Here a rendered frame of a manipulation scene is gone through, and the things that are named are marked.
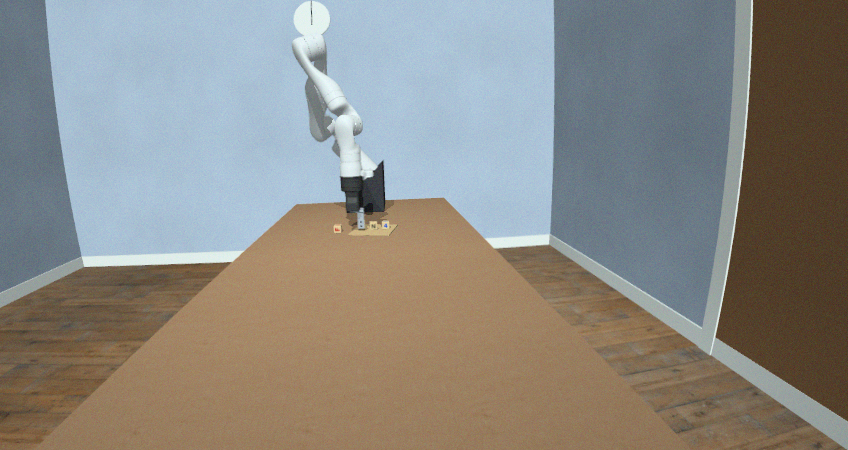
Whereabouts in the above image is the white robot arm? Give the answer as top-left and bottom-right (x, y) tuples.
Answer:
(292, 32), (378, 170)

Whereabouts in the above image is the tan flat mat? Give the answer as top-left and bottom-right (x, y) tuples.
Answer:
(349, 224), (398, 236)

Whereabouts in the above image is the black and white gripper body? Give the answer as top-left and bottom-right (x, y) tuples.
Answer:
(340, 161), (374, 211)

